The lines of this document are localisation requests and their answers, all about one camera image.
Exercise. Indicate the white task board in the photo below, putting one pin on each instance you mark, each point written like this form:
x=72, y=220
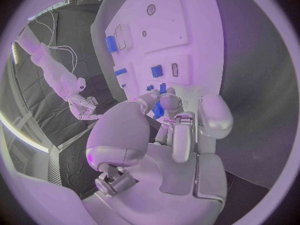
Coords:
x=164, y=41

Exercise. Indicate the blue short cylinder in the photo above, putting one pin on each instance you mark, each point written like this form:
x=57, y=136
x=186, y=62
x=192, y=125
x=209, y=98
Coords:
x=111, y=44

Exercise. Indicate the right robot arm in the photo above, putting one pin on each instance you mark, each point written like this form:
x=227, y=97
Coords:
x=54, y=69

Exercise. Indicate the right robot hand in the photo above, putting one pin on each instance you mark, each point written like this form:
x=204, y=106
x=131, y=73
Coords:
x=82, y=106

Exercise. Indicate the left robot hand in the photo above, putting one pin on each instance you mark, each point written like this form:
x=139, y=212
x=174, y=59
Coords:
x=145, y=172

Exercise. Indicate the small blue plug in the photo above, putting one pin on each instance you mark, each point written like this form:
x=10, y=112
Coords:
x=123, y=85
x=150, y=87

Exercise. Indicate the blue peg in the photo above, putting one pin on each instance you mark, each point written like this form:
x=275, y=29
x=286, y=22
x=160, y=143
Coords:
x=120, y=72
x=162, y=88

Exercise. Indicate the blue block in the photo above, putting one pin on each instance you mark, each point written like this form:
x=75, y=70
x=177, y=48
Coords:
x=156, y=71

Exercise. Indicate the blue gear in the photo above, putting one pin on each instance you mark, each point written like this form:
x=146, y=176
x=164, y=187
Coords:
x=157, y=109

